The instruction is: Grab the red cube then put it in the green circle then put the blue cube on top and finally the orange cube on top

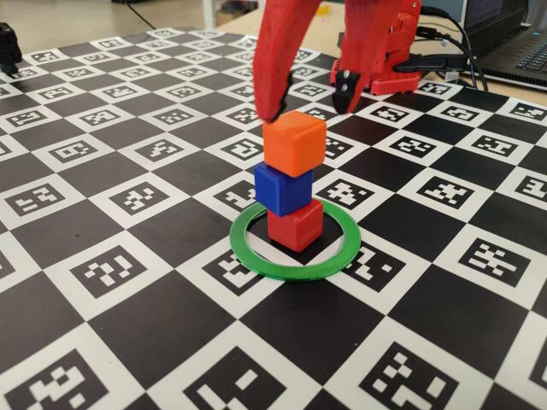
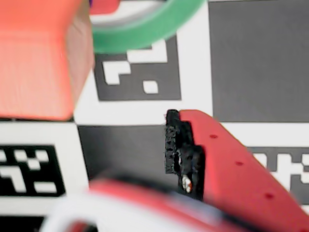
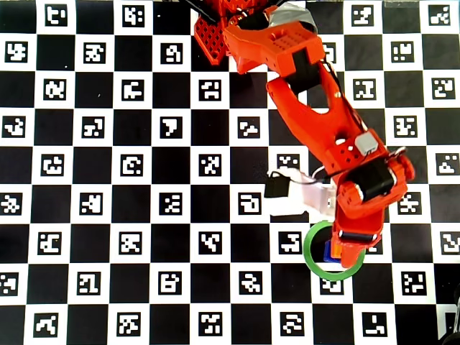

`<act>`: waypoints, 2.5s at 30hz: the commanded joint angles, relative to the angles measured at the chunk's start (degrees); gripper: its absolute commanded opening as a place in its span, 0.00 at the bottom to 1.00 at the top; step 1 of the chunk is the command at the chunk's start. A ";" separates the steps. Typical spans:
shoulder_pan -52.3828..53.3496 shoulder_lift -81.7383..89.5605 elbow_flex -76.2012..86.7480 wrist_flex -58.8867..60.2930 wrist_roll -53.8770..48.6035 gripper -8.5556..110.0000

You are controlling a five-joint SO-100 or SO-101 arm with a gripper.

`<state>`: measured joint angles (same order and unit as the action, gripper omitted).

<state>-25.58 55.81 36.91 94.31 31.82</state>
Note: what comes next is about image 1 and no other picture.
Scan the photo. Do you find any black white marker checkerboard mat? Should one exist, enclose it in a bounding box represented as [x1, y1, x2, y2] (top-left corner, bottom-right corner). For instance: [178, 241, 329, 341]
[0, 26, 547, 410]

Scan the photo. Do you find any thick black plug cable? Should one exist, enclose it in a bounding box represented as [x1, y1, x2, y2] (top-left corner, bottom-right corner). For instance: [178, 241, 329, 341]
[395, 54, 467, 73]

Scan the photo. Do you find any red cube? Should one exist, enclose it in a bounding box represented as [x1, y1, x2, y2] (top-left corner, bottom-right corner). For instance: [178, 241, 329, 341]
[267, 199, 325, 253]

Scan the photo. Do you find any dark laptop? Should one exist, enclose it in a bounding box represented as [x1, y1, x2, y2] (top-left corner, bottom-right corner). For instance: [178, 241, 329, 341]
[459, 0, 547, 90]

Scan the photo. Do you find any black clamp device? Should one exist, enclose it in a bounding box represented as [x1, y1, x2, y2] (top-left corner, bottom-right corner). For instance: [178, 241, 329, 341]
[0, 21, 23, 80]

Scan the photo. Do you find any red perforated robot base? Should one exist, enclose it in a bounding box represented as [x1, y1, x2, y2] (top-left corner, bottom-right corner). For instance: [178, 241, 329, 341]
[329, 59, 422, 96]

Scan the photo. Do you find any cardboard box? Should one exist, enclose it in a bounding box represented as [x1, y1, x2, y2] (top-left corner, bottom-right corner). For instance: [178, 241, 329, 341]
[215, 8, 262, 29]

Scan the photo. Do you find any orange cube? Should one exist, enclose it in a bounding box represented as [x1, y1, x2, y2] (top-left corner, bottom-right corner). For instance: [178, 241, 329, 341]
[262, 110, 328, 179]

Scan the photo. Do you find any green flat ring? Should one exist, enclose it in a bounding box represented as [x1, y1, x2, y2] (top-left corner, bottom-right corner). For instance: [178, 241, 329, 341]
[229, 198, 362, 283]

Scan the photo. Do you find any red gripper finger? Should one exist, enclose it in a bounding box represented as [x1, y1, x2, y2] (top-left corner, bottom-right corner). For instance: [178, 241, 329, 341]
[332, 0, 402, 115]
[251, 0, 321, 125]

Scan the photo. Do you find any blue cube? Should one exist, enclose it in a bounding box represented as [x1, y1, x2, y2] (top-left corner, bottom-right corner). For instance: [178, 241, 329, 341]
[254, 161, 314, 217]

